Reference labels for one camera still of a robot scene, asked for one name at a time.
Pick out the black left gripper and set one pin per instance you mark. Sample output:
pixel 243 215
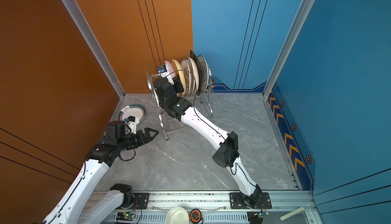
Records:
pixel 148 138

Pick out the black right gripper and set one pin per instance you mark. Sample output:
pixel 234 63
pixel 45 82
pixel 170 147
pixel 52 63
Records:
pixel 179 84

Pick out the pink round plate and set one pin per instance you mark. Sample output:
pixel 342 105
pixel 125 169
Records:
pixel 170 68

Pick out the yellow round plate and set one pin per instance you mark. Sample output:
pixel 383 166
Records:
pixel 180 72

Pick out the white plate green maroon rim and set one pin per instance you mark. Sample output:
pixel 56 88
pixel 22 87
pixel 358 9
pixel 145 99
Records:
pixel 135 110

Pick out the white plate red characters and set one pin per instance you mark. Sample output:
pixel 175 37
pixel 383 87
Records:
pixel 186 69

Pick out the silver wire dish rack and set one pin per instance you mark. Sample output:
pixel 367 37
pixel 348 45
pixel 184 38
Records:
pixel 172 110

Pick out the white plate orange sunburst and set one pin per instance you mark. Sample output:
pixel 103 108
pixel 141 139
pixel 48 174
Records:
pixel 192 84

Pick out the cream beige round plate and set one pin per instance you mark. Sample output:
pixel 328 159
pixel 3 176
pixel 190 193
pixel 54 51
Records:
pixel 195 74

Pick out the black square floral plate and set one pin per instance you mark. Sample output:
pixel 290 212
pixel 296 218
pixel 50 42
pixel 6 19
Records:
pixel 194 57

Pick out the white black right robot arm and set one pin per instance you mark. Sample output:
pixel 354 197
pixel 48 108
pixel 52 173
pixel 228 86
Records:
pixel 226 144

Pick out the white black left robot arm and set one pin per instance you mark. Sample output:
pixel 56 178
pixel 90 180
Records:
pixel 97 162

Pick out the white round bowl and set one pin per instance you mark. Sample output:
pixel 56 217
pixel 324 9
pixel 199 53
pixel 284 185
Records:
pixel 177 215

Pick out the green circuit board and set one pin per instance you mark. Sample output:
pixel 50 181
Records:
pixel 125 216

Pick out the orange black tape measure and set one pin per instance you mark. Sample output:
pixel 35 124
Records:
pixel 195 217

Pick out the cream flat stick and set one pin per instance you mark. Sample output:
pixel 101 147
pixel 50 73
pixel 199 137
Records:
pixel 292 213

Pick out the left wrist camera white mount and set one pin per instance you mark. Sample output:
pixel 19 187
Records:
pixel 132 123

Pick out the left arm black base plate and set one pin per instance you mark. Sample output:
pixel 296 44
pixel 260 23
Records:
pixel 137 200

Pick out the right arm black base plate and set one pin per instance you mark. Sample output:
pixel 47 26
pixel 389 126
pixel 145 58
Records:
pixel 239 200

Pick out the small circuit board with wires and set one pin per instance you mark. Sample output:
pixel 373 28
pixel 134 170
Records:
pixel 257 217

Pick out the aluminium frame rail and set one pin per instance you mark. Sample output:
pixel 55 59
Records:
pixel 215 207

